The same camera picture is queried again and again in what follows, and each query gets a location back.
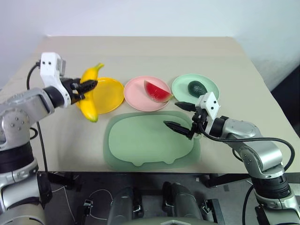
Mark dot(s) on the yellow round plate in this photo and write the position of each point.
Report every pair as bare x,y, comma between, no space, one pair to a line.
110,96

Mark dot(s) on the pink round plate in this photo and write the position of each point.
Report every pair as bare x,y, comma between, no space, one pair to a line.
136,93

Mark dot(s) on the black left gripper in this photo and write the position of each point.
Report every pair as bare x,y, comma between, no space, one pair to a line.
70,85

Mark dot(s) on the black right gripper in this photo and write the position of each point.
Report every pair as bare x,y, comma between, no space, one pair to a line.
199,120

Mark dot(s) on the dark green avocado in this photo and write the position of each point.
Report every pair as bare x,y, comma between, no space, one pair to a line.
197,88

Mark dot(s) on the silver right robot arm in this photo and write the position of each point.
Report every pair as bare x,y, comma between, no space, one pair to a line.
243,129

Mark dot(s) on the yellow banana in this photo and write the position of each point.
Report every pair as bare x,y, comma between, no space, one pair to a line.
90,109

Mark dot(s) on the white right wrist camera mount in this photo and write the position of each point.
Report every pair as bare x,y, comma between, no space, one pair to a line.
211,104

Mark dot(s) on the dark rounded grey shape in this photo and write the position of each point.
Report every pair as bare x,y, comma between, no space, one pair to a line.
124,201
185,201

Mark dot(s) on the light green round plate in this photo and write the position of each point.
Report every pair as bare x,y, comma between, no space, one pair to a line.
181,85

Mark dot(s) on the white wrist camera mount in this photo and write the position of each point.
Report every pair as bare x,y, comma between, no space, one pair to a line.
50,70
211,104

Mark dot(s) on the red watermelon slice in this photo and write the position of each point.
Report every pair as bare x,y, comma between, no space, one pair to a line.
155,92

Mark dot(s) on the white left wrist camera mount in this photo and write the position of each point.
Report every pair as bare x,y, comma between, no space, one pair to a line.
50,70

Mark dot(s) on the green silicone tray mat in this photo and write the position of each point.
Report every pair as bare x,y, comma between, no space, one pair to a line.
145,140

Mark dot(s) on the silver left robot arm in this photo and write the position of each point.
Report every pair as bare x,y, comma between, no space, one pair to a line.
18,112

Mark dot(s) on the black table frame bar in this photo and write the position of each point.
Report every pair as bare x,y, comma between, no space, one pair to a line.
225,179

